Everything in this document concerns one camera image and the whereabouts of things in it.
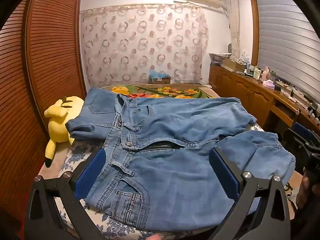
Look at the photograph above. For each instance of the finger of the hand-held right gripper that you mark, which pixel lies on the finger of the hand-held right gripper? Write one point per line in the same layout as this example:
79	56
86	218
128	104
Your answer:
302	132

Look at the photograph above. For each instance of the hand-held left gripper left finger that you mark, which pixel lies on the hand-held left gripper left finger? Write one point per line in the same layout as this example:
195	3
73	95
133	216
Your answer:
90	172

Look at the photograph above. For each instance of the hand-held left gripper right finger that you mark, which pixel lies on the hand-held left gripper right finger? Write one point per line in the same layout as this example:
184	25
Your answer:
225	172

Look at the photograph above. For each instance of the blue denim pants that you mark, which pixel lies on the blue denim pants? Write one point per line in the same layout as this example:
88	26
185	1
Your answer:
175	170

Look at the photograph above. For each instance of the person's right hand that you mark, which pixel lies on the person's right hand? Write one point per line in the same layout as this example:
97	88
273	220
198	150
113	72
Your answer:
303	190

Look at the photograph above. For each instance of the blue floral white bed sheet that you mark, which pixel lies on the blue floral white bed sheet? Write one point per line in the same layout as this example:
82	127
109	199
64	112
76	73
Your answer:
75	152

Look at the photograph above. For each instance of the white power strip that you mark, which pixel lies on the white power strip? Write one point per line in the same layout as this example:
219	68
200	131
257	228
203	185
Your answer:
287	87

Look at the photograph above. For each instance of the yellow plush toy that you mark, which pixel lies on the yellow plush toy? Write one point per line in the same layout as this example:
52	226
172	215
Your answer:
58	130

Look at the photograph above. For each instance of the pink tissue box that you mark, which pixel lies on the pink tissue box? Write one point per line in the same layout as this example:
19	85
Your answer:
268	84

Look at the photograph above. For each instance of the pink bottle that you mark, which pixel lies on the pink bottle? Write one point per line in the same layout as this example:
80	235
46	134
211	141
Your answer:
265	74

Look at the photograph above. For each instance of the wooden sideboard cabinet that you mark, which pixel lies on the wooden sideboard cabinet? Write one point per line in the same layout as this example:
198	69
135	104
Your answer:
237	87

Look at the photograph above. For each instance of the grey window blind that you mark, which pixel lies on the grey window blind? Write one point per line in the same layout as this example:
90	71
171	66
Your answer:
287	42

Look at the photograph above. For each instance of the open flat cardboard box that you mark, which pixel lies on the open flat cardboard box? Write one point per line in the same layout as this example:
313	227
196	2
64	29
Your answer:
233	65

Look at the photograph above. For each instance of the yellow flower print blanket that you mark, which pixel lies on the yellow flower print blanket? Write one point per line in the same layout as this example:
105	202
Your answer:
162	91

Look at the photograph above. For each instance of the white basket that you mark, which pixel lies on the white basket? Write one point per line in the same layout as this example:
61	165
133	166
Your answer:
220	57

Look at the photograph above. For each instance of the cardboard box with blue cloth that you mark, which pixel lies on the cardboard box with blue cloth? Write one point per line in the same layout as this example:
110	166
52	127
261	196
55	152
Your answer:
160	79

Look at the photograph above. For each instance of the beige side curtain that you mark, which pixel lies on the beige side curtain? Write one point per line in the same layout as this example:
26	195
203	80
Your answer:
233	30

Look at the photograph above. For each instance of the wooden louvered wardrobe door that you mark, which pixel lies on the wooden louvered wardrobe door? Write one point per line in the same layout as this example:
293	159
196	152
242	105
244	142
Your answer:
50	55

